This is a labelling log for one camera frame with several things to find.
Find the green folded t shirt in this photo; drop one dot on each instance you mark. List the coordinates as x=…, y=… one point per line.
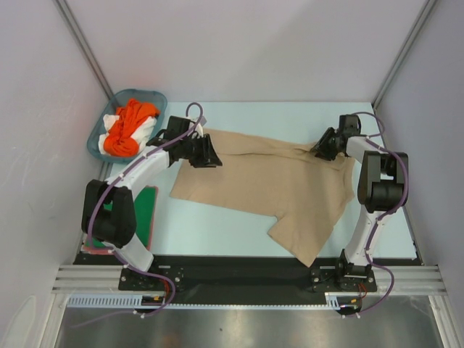
x=118, y=217

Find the right white cable duct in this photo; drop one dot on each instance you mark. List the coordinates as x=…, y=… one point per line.
x=344, y=299

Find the white cable duct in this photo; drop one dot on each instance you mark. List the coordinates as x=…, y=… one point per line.
x=124, y=301
x=344, y=299

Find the beige t shirt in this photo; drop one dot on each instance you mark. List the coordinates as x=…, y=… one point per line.
x=307, y=195

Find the left white cable duct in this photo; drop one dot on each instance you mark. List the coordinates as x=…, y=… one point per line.
x=124, y=301

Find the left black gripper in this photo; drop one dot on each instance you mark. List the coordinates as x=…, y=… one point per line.
x=207, y=158

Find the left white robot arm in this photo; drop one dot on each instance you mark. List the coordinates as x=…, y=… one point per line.
x=136, y=175

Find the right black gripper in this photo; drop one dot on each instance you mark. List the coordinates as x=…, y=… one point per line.
x=322, y=146

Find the orange t shirt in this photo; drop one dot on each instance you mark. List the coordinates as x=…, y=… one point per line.
x=136, y=111

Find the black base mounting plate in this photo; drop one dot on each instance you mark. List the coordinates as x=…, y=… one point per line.
x=248, y=281

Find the teal plastic laundry basket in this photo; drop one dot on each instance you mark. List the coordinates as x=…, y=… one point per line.
x=120, y=99

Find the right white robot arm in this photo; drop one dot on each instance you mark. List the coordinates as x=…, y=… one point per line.
x=382, y=189

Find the aluminium frame rail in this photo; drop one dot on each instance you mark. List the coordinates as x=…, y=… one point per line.
x=90, y=279

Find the white t shirt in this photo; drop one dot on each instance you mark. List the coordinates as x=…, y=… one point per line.
x=121, y=142

